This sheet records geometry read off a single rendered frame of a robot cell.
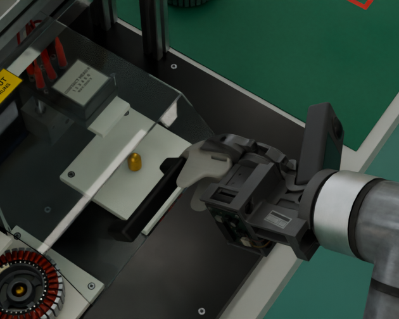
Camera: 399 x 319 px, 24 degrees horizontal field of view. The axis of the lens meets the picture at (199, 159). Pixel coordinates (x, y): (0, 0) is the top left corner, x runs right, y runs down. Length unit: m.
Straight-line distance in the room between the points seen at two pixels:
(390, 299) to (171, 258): 0.52
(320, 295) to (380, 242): 1.29
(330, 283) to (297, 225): 1.26
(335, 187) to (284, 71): 0.63
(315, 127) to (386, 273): 0.20
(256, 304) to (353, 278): 0.87
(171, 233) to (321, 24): 0.45
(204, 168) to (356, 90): 0.54
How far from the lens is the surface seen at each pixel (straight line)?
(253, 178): 0.87
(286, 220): 0.84
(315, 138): 0.91
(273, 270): 1.27
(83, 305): 1.22
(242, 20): 1.49
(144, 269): 1.25
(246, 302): 1.25
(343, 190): 0.81
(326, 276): 2.10
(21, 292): 1.21
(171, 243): 1.26
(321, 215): 0.82
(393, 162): 2.26
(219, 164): 0.93
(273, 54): 1.45
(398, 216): 0.78
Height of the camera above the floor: 1.91
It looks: 60 degrees down
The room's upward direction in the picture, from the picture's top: straight up
